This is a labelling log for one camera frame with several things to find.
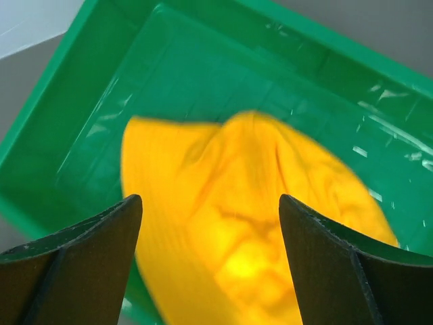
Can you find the green plastic tray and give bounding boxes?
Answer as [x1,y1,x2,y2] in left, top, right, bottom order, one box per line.
[1,1,432,324]

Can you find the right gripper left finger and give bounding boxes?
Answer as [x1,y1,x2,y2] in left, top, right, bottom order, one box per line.
[1,194,142,324]

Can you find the yellow hat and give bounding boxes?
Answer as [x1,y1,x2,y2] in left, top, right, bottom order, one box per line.
[121,111,398,324]

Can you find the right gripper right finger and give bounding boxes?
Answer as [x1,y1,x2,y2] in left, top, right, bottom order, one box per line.
[279,194,432,324]

